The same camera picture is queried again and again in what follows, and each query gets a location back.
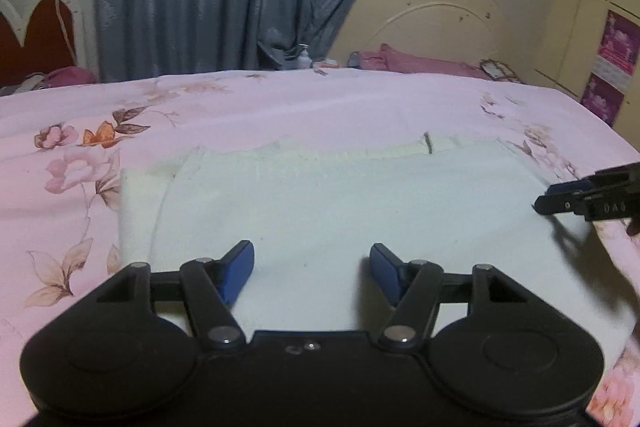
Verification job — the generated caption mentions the white towel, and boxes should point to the white towel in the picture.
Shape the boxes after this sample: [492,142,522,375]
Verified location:
[119,140,638,362]

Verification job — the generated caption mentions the pink purple clothes pile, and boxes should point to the pink purple clothes pile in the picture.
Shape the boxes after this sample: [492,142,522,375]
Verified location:
[0,66,98,96]

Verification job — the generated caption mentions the pink floral bed sheet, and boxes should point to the pink floral bed sheet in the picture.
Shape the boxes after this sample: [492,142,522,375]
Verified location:
[1,69,639,426]

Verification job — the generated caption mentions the cream wooden headboard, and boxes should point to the cream wooden headboard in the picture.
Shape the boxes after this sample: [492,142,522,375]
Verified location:
[328,0,515,66]

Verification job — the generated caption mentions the magenta pillow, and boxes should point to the magenta pillow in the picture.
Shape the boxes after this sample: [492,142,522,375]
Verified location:
[347,43,489,80]

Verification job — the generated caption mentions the white pump bottle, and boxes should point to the white pump bottle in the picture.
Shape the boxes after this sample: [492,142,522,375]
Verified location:
[296,44,312,69]

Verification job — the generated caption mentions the red heart-shaped headboard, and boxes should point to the red heart-shaped headboard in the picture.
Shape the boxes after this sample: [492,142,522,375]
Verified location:
[1,0,87,87]

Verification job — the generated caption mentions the purple wall calendar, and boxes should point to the purple wall calendar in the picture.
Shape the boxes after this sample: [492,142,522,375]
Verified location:
[580,10,639,127]

